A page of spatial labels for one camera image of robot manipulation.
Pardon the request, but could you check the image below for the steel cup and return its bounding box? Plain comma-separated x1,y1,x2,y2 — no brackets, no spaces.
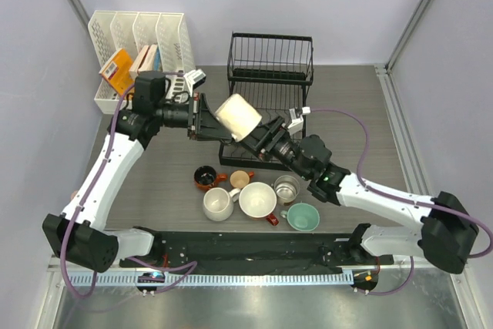
273,175,300,206

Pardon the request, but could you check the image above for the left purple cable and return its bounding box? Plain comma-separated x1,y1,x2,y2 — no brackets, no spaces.
59,70,186,299

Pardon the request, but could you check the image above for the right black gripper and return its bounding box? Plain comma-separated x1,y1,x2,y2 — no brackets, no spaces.
233,116,311,180

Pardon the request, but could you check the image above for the large white red cup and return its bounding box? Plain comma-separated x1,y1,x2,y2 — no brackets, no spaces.
238,182,279,226

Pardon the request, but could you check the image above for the small orange cup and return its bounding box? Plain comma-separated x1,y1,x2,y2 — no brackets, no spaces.
230,170,255,189

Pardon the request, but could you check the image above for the orange book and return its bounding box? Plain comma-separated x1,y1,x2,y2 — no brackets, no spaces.
99,48,133,96

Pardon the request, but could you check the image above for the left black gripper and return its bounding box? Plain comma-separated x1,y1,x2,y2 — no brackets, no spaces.
154,92,231,140

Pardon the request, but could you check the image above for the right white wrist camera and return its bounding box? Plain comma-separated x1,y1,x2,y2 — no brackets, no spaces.
287,106,310,135

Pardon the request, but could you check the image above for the black wire dish rack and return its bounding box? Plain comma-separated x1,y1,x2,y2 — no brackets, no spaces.
219,32,314,178

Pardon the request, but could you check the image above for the mint green cup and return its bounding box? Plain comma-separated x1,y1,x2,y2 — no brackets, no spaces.
280,203,320,232

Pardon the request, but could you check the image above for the white mug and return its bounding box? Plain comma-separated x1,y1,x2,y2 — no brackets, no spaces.
203,187,241,222

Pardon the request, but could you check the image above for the orange black mug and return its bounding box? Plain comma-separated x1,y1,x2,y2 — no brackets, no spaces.
193,166,228,192

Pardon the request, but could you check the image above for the white plastic file organizer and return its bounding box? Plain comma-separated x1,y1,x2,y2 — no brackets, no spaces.
88,11,205,115

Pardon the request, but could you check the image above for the purple cable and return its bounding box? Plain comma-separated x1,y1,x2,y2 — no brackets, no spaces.
59,70,186,299
307,108,493,259

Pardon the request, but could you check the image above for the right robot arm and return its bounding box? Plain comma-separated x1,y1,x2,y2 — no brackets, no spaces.
237,118,479,274

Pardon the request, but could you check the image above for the slotted cable duct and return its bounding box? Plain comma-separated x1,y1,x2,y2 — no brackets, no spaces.
65,271,354,287

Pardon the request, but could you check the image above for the cream enamel mug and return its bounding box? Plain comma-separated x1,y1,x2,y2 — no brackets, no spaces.
215,93,262,142

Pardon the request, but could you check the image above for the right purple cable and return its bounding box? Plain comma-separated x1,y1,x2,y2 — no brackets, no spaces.
307,108,493,259

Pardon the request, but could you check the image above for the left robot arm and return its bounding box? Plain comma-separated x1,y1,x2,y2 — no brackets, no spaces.
42,69,230,273

